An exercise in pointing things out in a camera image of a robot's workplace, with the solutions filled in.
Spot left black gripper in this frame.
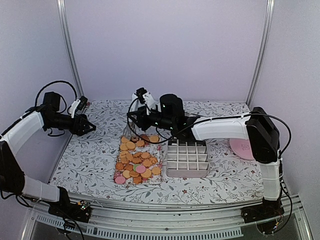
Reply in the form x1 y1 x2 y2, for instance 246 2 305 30
46 112 97 135

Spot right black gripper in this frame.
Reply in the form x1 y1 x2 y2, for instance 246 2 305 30
126 106 174 133

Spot metal serving tongs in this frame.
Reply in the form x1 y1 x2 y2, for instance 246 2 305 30
122 122 136 139

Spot swirl orange cookie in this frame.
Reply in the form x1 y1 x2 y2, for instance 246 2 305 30
115 162 125 171

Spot metal divided cookie tin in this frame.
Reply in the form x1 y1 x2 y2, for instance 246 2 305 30
166 139 209 178

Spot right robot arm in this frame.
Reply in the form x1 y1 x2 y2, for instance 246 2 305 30
124 88 284 223

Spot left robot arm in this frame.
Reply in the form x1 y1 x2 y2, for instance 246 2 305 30
0 91 96 222

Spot chocolate donut cookie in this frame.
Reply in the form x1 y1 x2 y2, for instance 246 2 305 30
131 136 141 143

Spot round tan cookie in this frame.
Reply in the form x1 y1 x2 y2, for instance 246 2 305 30
149 135 160 144

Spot floral tablecloth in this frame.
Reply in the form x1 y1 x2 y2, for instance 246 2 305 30
48 99 283 205

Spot floral cookie tray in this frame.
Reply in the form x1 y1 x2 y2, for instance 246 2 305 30
113 134 163 185

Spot pink plate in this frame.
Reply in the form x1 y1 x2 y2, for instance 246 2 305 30
229 138 254 161

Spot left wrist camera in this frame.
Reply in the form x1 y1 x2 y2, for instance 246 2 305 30
67 96 88 119

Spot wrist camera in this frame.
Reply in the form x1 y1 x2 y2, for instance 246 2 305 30
67 96 88 119
129 87 157 115

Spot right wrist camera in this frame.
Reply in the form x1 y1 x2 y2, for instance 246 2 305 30
129 87 157 115

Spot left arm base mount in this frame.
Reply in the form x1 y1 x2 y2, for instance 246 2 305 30
47 201 92 223

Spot left aluminium frame post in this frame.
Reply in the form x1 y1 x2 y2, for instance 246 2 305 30
56 0 85 96

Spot aluminium frame post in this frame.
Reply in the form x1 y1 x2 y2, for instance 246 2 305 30
246 0 275 107
56 0 85 96

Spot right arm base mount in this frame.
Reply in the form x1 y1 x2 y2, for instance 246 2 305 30
241 199 285 235

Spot right aluminium frame post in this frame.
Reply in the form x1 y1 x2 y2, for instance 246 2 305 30
246 0 275 107

